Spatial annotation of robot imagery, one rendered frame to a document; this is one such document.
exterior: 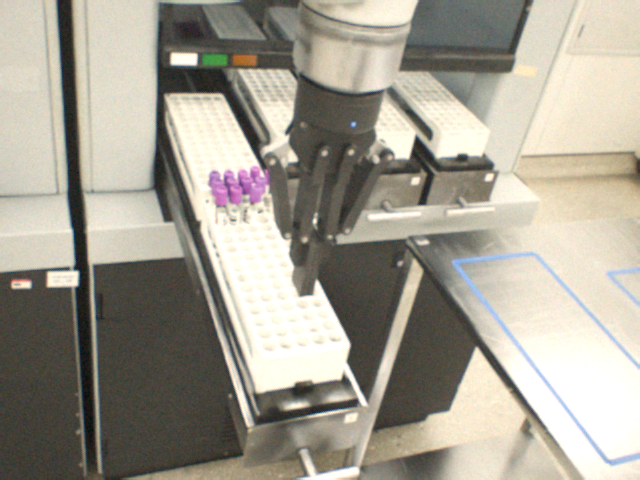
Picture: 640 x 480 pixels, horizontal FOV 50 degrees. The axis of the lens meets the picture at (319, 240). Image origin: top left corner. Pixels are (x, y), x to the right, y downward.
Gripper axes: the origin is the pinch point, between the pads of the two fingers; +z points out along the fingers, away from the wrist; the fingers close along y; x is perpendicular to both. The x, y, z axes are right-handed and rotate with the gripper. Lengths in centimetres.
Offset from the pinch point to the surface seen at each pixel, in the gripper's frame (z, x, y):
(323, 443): 19.5, 8.3, -2.3
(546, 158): 87, -157, -179
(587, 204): 95, -132, -187
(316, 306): 9.7, -3.4, -3.9
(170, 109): 9, -51, 5
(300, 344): 9.7, 2.1, -0.1
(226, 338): 14.6, -4.9, 6.0
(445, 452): 67, -16, -46
